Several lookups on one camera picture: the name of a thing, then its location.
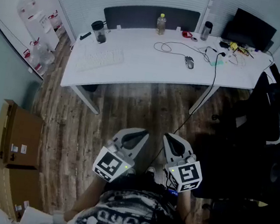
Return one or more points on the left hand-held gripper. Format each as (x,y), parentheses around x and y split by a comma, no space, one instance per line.
(112,166)

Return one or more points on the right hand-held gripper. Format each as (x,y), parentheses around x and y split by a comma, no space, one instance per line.
(185,176)

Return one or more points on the grey computer mouse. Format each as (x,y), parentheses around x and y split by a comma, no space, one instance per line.
(189,62)

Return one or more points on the person's left forearm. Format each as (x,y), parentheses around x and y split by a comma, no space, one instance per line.
(88,197)

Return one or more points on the person's right forearm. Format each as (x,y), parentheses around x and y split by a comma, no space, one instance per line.
(183,207)

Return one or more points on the person's left white shoe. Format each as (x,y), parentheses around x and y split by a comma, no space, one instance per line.
(130,171)

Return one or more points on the person's white shoe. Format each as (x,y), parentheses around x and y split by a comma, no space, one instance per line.
(150,171)
(130,171)

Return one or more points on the person's right white shoe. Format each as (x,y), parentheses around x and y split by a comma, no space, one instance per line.
(150,171)

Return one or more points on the small blue-lit device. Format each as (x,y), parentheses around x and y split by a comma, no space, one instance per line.
(173,191)

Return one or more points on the person's black trousers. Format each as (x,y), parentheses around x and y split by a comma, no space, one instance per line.
(143,183)

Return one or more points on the white desk leg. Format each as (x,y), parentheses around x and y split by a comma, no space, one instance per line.
(87,100)
(203,100)

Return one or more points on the black office chair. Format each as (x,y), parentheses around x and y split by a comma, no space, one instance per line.
(261,104)
(237,168)

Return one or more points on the black and white patterned shirt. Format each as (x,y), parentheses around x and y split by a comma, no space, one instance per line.
(120,219)

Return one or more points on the white keyboard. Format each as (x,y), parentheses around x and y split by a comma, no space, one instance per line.
(101,59)

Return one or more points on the teal flat box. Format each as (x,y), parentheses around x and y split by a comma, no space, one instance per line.
(216,63)

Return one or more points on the black lidded clear tumbler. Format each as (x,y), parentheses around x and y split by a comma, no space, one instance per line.
(100,34)

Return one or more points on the brown cardboard box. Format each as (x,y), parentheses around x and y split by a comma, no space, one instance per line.
(22,134)
(17,190)

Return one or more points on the small clear cap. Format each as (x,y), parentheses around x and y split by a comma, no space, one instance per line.
(107,31)

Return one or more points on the small round white object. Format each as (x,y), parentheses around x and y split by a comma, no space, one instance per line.
(194,39)

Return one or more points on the small black phone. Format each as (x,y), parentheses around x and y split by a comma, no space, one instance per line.
(85,36)

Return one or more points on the black power adapter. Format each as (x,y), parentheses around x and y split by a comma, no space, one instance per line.
(224,44)

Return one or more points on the yellow capped drink bottle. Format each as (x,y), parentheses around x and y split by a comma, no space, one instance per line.
(161,26)

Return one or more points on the red tape roll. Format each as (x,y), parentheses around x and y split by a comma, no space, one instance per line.
(184,34)

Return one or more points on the small yellow object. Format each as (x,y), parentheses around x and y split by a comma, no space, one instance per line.
(233,46)

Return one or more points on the grey bottle black lid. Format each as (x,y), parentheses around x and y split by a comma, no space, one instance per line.
(205,33)

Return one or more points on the dark desk partition panel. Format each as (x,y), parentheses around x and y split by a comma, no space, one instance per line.
(134,17)

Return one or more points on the white bag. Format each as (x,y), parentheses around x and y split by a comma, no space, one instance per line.
(36,219)

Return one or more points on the black monitor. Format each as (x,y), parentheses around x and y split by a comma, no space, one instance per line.
(250,28)

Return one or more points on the white water dispenser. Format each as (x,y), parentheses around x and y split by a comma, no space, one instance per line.
(38,26)

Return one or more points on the white partition bracket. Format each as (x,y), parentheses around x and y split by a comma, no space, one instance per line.
(178,28)
(118,27)

